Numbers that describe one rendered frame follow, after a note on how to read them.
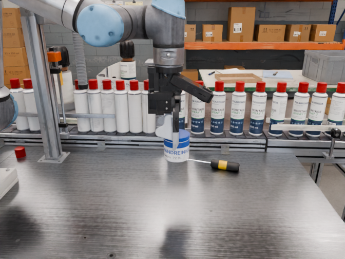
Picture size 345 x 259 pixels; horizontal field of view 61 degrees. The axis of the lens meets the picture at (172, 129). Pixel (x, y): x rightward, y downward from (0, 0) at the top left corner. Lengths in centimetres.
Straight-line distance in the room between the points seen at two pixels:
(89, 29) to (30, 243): 49
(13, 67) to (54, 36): 150
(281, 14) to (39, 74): 510
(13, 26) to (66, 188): 379
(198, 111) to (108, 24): 62
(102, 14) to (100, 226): 49
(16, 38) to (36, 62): 354
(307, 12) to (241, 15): 152
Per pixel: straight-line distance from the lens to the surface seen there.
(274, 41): 500
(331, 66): 258
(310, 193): 96
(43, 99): 105
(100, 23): 57
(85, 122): 118
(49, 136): 109
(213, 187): 90
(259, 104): 111
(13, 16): 457
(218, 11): 554
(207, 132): 116
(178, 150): 76
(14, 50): 461
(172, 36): 68
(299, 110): 116
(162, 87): 72
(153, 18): 69
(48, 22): 99
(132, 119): 113
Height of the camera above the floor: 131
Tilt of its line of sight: 22 degrees down
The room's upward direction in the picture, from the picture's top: straight up
